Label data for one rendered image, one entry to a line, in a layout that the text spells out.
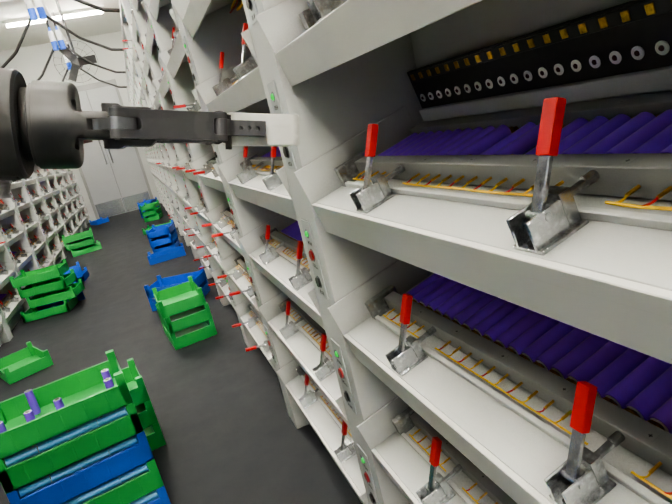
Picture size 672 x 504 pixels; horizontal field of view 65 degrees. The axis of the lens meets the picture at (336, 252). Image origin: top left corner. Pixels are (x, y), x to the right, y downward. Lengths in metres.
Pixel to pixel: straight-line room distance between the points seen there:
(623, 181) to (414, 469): 0.56
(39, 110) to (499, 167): 0.38
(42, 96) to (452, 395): 0.47
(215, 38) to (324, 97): 0.73
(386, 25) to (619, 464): 0.38
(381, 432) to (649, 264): 0.63
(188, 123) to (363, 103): 0.34
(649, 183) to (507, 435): 0.26
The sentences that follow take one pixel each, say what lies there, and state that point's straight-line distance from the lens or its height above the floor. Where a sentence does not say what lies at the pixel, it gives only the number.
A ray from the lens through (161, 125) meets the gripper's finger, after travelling 0.48.
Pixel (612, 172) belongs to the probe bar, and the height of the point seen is 0.79.
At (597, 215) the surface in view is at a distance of 0.36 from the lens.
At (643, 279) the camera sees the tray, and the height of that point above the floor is 0.75.
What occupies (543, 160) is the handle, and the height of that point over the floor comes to 0.81.
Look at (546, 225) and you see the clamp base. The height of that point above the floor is 0.77.
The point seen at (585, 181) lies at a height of 0.79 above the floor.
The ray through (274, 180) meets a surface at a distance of 0.99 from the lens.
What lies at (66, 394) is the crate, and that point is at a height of 0.33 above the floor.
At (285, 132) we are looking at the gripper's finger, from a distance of 0.53.
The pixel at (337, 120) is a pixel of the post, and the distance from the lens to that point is 0.74.
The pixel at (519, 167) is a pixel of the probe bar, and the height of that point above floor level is 0.79.
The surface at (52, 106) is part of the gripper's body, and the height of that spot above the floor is 0.92.
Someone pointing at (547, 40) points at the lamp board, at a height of 0.88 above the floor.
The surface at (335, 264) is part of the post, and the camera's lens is 0.75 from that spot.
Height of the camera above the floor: 0.87
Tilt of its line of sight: 15 degrees down
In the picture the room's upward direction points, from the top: 13 degrees counter-clockwise
